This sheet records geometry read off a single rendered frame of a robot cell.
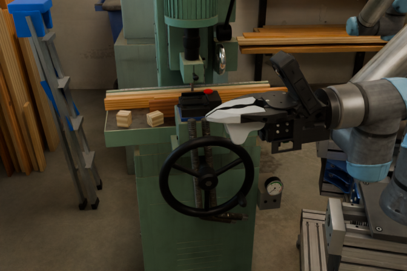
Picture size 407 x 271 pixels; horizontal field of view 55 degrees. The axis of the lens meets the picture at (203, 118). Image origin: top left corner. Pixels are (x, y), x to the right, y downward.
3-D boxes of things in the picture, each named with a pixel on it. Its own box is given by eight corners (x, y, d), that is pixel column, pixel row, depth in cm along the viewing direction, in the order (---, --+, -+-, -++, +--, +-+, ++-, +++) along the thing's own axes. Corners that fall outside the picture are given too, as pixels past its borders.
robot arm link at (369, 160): (362, 151, 82) (370, 103, 77) (397, 182, 72) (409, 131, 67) (328, 157, 81) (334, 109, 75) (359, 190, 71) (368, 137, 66)
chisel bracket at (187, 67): (183, 88, 134) (183, 64, 130) (180, 73, 146) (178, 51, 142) (205, 86, 135) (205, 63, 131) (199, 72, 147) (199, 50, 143)
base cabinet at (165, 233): (147, 315, 166) (134, 179, 133) (145, 222, 216) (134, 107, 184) (250, 301, 172) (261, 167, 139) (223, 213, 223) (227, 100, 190)
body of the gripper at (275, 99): (268, 156, 63) (337, 145, 65) (269, 107, 59) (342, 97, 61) (253, 134, 70) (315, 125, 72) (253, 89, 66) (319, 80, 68)
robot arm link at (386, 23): (367, 37, 162) (373, 10, 157) (394, 36, 163) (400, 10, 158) (376, 42, 155) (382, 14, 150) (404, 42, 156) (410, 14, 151)
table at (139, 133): (102, 163, 118) (100, 147, 115) (109, 118, 145) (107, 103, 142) (294, 148, 126) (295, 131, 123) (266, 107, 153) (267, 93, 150)
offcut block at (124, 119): (132, 122, 129) (131, 111, 127) (128, 127, 126) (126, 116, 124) (121, 121, 130) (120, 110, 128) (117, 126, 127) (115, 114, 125)
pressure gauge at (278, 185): (265, 200, 138) (267, 182, 135) (262, 193, 142) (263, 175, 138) (282, 198, 139) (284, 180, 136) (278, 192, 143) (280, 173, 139)
